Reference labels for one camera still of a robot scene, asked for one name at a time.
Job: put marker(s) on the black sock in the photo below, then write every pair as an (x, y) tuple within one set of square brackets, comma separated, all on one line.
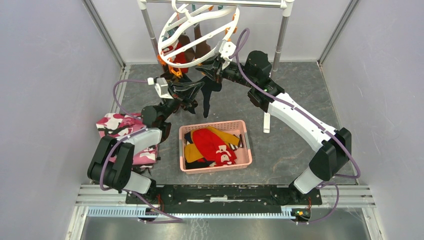
[(207, 89), (183, 89)]

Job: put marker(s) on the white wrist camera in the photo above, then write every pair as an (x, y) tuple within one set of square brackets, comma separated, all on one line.
[(161, 87), (224, 51)]

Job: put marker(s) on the pink perforated plastic basket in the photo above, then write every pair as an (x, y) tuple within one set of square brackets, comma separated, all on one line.
[(243, 154)]

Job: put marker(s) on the white round clip hanger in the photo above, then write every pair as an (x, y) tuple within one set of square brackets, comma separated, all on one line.
[(182, 43)]

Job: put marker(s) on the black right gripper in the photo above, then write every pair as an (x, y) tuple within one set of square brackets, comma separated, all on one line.
[(211, 66)]

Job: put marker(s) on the white metal drying rack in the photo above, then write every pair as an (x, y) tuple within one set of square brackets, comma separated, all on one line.
[(285, 5)]

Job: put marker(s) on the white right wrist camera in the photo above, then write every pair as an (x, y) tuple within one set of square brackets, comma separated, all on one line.
[(224, 51)]

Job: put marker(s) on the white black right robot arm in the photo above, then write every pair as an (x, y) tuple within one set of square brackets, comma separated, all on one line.
[(332, 146)]

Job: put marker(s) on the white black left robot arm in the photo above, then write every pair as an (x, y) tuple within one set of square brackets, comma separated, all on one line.
[(112, 162)]

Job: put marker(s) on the yellow cloth in basket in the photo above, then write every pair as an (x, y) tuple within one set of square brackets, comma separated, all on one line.
[(192, 154)]

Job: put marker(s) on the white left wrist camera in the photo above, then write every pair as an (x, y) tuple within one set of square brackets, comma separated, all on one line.
[(161, 87)]

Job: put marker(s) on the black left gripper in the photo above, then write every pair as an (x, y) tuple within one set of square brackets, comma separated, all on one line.
[(185, 88)]

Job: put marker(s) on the red white santa sock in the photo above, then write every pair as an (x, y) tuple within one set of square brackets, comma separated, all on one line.
[(179, 58)]

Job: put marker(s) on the orange clothes clip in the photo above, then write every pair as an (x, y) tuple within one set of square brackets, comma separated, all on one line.
[(177, 72), (232, 26)]

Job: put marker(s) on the red white patterned sock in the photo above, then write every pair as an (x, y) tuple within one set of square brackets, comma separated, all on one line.
[(224, 156)]

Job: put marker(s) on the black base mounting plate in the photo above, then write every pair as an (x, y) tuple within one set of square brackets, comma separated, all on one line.
[(229, 198)]

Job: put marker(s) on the pink camouflage folded cloth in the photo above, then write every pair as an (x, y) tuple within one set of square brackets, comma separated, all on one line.
[(121, 124)]

